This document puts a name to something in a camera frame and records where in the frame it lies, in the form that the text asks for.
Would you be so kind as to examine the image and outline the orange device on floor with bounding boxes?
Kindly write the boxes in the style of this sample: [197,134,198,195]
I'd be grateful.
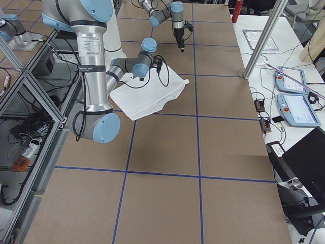
[13,157,30,171]

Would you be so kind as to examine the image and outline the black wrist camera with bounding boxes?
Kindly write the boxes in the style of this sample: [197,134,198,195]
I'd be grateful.
[183,20,193,33]
[151,57,164,74]

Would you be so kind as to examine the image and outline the white labelled black box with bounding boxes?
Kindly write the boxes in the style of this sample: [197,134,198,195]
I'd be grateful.
[266,141,285,163]

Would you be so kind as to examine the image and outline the small black electronics board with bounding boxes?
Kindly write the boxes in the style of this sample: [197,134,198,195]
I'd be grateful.
[254,100,266,112]

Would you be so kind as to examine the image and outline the red bottle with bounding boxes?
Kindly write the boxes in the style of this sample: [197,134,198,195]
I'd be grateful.
[232,0,244,23]

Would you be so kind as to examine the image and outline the lower teach pendant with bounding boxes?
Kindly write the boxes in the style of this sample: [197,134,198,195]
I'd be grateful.
[276,93,321,128]

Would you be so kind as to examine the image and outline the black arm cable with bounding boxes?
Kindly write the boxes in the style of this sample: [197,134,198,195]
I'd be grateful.
[72,54,171,142]

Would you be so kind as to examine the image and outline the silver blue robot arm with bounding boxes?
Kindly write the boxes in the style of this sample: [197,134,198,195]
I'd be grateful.
[138,0,185,52]
[42,1,157,143]

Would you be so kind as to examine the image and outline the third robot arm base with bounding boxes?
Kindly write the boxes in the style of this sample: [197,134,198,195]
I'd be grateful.
[1,14,43,51]

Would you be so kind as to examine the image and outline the black box under table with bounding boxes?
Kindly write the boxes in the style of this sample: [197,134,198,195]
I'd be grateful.
[32,50,55,75]

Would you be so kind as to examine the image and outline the upper teach pendant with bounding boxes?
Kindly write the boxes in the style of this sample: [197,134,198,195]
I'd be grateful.
[275,66,308,95]

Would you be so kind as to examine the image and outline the aluminium frame post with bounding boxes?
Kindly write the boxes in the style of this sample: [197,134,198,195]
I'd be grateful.
[243,0,288,79]

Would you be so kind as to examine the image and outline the black laptop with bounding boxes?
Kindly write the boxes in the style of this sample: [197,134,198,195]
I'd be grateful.
[271,127,324,203]

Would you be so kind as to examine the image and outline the teach pendant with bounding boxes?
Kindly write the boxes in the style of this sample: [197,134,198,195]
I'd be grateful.
[276,93,321,128]
[275,66,308,95]

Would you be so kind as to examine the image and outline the white long-sleeve printed shirt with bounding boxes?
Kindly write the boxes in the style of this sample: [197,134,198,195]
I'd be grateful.
[110,65,189,120]

